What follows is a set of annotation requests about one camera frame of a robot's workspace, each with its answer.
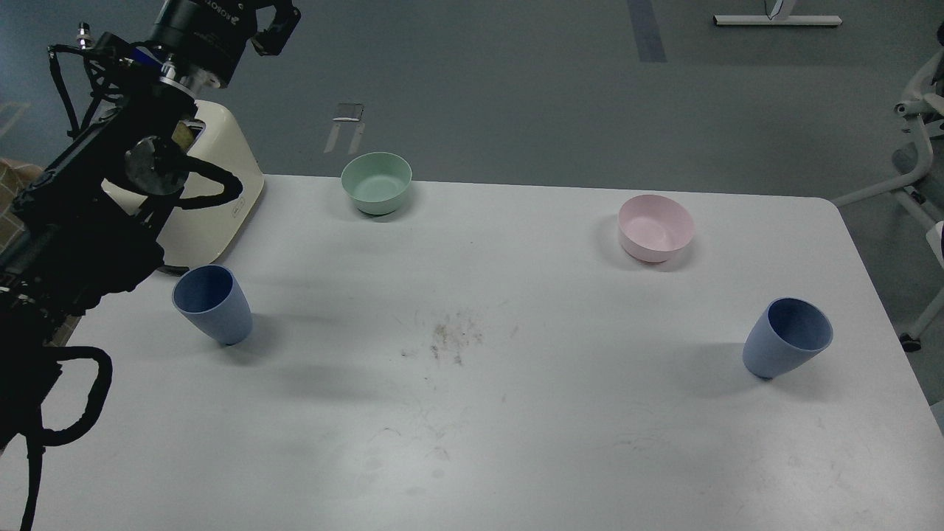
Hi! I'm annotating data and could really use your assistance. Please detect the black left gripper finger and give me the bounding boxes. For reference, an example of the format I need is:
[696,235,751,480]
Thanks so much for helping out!
[251,1,301,57]

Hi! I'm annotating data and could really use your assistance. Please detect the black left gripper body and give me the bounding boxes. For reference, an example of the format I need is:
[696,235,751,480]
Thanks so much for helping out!
[148,1,270,88]

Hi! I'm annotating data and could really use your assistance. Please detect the blue cup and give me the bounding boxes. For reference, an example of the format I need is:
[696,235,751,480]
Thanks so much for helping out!
[742,298,835,379]
[171,263,254,345]

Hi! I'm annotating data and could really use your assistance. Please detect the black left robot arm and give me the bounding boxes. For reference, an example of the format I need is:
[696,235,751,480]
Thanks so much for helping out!
[2,1,301,530]

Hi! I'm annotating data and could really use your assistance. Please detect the green bowl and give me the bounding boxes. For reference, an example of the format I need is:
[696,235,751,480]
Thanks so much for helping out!
[341,152,414,216]

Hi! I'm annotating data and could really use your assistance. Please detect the cream white toaster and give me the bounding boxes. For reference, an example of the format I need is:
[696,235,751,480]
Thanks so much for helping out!
[100,100,264,275]

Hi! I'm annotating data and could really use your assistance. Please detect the brown checkered cloth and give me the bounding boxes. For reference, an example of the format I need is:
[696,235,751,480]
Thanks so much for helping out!
[1,158,44,251]

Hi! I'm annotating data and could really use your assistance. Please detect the pink bowl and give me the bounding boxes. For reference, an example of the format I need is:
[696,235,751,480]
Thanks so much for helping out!
[617,194,695,263]

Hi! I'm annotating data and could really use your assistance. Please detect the white table base bar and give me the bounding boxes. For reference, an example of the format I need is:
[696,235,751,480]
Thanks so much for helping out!
[712,1,843,28]

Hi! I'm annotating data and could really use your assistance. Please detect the white office chair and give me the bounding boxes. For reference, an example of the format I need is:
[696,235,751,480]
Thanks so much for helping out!
[831,22,944,353]

